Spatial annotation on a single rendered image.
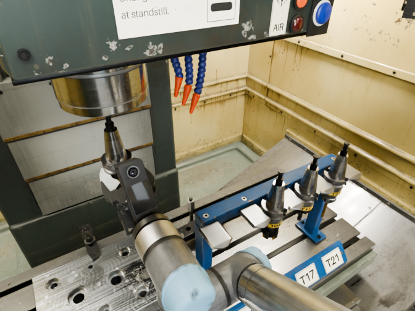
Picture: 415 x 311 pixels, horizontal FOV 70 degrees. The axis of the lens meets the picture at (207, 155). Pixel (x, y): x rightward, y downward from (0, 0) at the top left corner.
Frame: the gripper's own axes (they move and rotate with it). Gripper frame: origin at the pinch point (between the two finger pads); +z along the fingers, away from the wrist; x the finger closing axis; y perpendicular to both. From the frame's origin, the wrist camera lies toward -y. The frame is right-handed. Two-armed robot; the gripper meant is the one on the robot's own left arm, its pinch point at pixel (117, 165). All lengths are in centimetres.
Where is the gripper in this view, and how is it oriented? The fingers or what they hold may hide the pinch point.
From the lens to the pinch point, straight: 68.0
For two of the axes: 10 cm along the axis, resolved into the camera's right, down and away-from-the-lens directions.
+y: -0.1, 8.1, 5.9
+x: 8.5, -3.0, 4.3
